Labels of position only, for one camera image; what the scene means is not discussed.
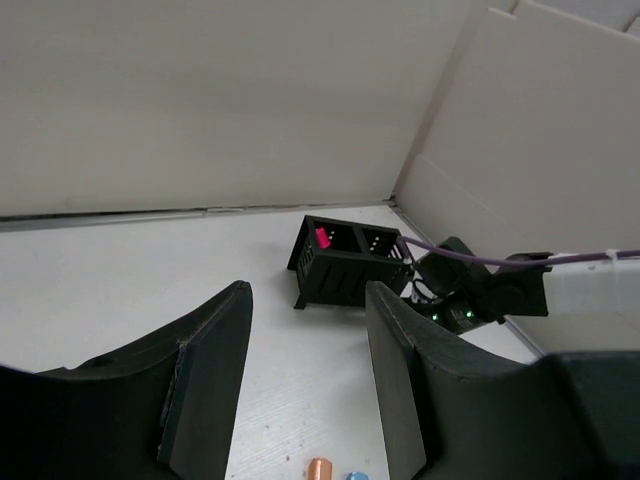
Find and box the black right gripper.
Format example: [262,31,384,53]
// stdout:
[402,246,500,334]

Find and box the black two-compartment organizer box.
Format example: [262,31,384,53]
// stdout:
[287,215,409,310]

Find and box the back aluminium rail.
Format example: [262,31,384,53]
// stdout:
[1,196,397,232]

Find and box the orange highlighter marker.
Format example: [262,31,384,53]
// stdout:
[307,457,333,480]

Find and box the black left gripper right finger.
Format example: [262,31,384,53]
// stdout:
[365,282,639,479]

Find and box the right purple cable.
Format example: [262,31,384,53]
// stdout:
[395,235,640,267]

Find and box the magenta highlighter marker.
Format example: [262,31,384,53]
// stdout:
[315,227,331,249]

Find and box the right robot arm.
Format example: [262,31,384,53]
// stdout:
[396,236,639,335]

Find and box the blue highlighter marker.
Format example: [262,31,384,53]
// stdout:
[345,471,369,480]

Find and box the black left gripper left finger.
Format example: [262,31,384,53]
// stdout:
[1,281,253,479]

